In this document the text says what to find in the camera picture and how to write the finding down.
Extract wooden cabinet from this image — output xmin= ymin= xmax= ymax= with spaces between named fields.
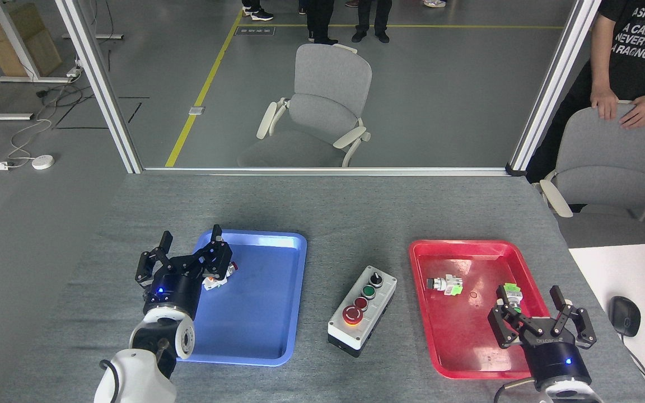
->
xmin=0 ymin=3 xmax=63 ymax=77

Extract red plastic tray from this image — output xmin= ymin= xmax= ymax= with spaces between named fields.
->
xmin=409 ymin=240 xmax=573 ymax=379

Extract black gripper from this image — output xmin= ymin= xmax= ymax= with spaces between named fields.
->
xmin=488 ymin=285 xmax=597 ymax=388
xmin=135 ymin=225 xmax=233 ymax=321

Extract black floor cables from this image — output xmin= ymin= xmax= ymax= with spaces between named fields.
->
xmin=36 ymin=78 xmax=85 ymax=121

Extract silver aluminium post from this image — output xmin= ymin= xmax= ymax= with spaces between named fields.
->
xmin=55 ymin=0 xmax=144 ymax=174
xmin=506 ymin=0 xmax=603 ymax=177

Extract silver aluminium rail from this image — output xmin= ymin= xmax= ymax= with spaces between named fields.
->
xmin=142 ymin=166 xmax=511 ymax=177

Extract grey office chair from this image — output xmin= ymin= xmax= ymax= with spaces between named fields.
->
xmin=539 ymin=102 xmax=645 ymax=247
xmin=237 ymin=43 xmax=373 ymax=168

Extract grey control box with buttons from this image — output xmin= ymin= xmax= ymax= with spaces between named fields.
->
xmin=328 ymin=265 xmax=398 ymax=358

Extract person's right hand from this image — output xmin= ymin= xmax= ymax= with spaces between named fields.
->
xmin=591 ymin=87 xmax=619 ymax=121

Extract blue plastic tray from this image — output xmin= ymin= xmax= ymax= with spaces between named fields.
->
xmin=177 ymin=229 xmax=307 ymax=367

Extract black computer mouse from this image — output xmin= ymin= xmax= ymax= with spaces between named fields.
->
xmin=608 ymin=296 xmax=642 ymax=338

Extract white floor cable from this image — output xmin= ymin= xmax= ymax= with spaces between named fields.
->
xmin=8 ymin=115 xmax=54 ymax=167

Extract red push button orange block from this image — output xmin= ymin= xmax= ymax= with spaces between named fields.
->
xmin=202 ymin=260 xmax=239 ymax=290

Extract person's left hand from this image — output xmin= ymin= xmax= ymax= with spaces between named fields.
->
xmin=619 ymin=93 xmax=645 ymax=130

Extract white desk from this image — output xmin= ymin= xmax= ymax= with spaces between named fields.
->
xmin=569 ymin=242 xmax=645 ymax=403

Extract black push button green block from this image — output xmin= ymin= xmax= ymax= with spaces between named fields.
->
xmin=427 ymin=274 xmax=464 ymax=296

